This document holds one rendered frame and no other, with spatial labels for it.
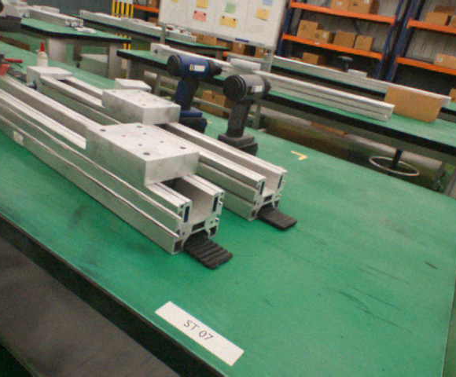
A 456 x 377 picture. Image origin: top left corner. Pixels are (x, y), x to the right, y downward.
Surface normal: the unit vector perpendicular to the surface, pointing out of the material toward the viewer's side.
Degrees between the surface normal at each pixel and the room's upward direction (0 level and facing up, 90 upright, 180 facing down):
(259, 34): 90
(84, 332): 0
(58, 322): 0
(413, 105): 89
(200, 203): 90
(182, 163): 90
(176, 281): 0
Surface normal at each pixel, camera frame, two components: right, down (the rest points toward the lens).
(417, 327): 0.18, -0.90
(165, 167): 0.75, 0.39
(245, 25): -0.55, 0.24
